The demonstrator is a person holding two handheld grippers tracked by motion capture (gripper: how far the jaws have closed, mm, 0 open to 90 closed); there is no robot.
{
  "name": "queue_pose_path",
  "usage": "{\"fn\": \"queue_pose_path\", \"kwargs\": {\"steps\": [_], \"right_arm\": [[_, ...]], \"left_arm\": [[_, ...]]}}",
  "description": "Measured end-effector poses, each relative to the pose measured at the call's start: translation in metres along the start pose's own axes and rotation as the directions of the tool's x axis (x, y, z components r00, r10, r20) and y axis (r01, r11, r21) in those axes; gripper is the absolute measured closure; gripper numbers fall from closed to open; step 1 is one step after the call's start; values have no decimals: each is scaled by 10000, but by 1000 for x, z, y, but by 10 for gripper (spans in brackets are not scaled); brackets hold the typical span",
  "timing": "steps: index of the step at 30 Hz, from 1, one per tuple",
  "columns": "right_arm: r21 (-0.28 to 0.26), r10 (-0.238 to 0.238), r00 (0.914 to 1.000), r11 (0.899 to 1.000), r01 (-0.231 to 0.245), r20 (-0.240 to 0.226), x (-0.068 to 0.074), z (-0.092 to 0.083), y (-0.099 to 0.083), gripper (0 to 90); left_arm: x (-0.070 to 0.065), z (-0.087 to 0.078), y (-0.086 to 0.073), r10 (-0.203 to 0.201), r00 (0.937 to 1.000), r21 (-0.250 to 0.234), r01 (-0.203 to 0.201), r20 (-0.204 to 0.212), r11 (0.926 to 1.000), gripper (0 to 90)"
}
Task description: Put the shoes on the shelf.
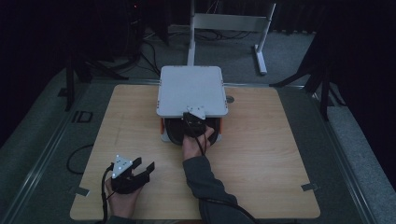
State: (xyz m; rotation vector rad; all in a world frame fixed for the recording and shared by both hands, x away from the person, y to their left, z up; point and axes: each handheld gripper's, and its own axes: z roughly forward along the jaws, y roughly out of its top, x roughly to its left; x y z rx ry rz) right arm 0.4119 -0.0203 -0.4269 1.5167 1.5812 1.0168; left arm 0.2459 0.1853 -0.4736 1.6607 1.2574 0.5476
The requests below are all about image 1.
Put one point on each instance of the round grey table grommet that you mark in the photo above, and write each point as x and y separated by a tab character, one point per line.
230	99

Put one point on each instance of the grey tape piece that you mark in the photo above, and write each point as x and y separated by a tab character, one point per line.
310	187
82	191

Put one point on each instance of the person's right hand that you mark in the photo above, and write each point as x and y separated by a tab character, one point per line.
194	146

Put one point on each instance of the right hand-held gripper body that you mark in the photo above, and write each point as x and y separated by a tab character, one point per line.
194	123

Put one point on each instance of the person's left hand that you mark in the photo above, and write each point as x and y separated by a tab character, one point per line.
123	202

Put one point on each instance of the dark equipment cabinet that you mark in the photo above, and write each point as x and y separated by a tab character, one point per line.
124	28

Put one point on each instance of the white two-tier shoe rack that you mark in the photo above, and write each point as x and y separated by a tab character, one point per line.
191	90

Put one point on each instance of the black tripod stand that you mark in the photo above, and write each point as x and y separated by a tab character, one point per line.
71	77
323	90

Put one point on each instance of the white metal stand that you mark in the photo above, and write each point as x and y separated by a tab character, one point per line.
230	21

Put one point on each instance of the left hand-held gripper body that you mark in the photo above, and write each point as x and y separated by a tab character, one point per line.
126	179

